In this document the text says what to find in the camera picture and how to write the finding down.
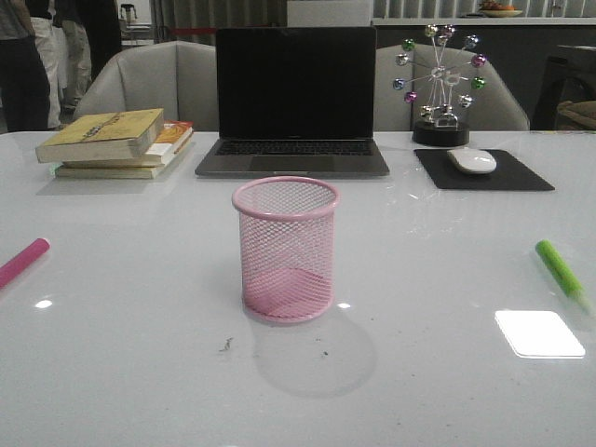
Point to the green marker pen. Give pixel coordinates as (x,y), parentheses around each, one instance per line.
(563,274)

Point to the pink marker pen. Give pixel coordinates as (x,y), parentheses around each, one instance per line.
(22,260)

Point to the pink mesh pen holder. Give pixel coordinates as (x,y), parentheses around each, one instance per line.
(286,235)

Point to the grey open laptop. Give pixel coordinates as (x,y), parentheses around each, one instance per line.
(295,101)

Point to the bottom cream book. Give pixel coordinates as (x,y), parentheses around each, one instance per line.
(118,173)

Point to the orange middle book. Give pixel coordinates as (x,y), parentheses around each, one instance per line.
(171,140)

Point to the grey right armchair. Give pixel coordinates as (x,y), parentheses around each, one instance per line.
(481,99)

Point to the grey armchair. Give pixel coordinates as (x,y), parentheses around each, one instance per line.
(177,76)
(481,99)

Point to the grey left armchair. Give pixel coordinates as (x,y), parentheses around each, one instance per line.
(177,76)

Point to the white computer mouse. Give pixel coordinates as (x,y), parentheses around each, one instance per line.
(472,161)

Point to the yellow top book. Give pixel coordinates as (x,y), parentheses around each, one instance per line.
(119,135)

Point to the ferris wheel desk toy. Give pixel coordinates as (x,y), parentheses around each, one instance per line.
(434,92)

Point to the black mouse pad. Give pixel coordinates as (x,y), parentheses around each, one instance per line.
(509,175)

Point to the fruit bowl on counter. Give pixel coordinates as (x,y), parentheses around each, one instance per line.
(495,9)

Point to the person in dark trousers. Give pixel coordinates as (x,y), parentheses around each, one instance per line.
(24,84)

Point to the person in white trousers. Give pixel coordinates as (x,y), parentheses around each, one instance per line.
(46,44)

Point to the dark wooden side chair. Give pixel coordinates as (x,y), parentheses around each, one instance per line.
(569,75)

